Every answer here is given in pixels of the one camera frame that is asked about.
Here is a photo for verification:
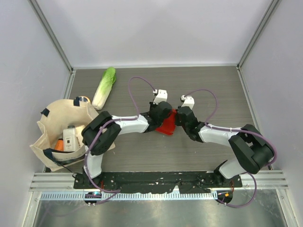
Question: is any napa cabbage toy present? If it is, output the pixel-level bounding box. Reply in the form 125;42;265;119
92;67;116;110

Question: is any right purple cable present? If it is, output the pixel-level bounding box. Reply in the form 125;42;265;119
184;88;278;209

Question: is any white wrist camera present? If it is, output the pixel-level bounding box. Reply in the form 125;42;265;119
180;95;195;110
153;89;168;105

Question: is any purple cable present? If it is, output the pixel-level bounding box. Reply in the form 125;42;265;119
84;76;157;204
184;88;278;209

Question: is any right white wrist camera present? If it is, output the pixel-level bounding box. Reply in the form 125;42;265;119
180;95;195;110

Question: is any orange item in bag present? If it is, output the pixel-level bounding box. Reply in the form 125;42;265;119
54;138;64;151

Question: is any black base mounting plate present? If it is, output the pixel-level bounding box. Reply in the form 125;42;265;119
72;171;242;194

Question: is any beige printed tote bag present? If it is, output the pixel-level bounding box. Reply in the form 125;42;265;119
28;96;116;172

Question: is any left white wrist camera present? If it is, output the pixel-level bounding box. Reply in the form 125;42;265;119
153;89;168;105

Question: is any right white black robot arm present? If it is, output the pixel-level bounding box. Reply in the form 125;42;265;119
176;106;276;187

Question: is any orange white item behind bag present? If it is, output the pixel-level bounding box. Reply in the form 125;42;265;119
76;96;91;103

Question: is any white bottle in bag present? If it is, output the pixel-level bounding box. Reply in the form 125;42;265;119
63;125;83;152

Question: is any red paper box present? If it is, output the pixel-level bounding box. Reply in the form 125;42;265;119
155;109;177;136

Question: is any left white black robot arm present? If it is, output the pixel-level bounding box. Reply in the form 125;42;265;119
81;101;172;189

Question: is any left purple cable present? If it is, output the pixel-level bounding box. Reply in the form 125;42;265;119
84;76;157;204

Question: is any white slotted cable duct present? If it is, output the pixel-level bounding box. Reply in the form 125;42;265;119
40;191;217;201

